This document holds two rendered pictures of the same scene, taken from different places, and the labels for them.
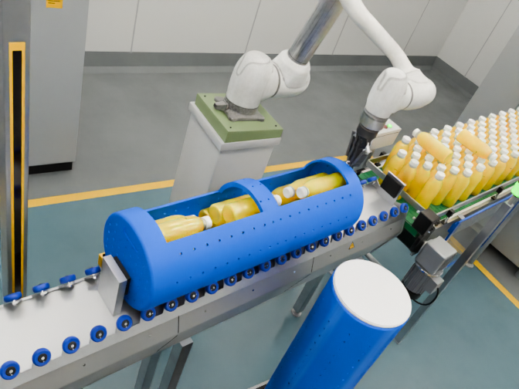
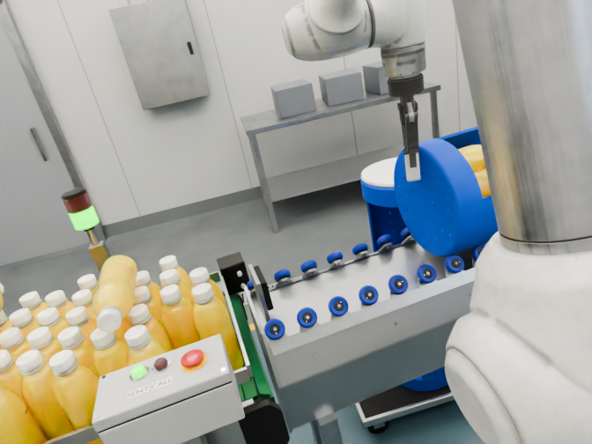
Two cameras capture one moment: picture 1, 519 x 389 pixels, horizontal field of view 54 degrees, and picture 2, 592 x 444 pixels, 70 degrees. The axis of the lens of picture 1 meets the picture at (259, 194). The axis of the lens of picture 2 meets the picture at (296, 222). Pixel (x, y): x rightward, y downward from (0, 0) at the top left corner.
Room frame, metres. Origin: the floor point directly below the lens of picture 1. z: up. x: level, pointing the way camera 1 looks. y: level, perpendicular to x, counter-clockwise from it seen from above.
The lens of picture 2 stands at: (2.53, 0.09, 1.54)
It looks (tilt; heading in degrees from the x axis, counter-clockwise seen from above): 24 degrees down; 219
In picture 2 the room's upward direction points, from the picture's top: 12 degrees counter-clockwise
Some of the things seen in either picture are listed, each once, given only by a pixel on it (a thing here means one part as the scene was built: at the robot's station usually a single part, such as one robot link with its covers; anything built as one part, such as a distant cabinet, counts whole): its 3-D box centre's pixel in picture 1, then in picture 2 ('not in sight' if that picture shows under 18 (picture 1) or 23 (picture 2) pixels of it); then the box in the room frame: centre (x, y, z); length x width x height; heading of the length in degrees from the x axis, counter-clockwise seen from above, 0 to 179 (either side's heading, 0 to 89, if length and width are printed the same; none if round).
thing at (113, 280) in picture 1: (114, 285); not in sight; (0.90, 0.29, 1.00); 0.10 x 0.04 x 0.15; 52
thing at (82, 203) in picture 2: not in sight; (77, 202); (2.02, -1.06, 1.23); 0.06 x 0.06 x 0.04
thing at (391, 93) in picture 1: (390, 91); (392, 5); (1.64, -0.28, 1.54); 0.13 x 0.11 x 0.16; 137
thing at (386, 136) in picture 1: (378, 133); (172, 396); (2.29, -0.43, 1.05); 0.20 x 0.10 x 0.10; 142
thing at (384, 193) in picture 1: (389, 188); (262, 294); (1.94, -0.54, 0.99); 0.10 x 0.02 x 0.12; 52
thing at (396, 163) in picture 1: (391, 170); (216, 332); (2.10, -0.54, 1.00); 0.07 x 0.07 x 0.19
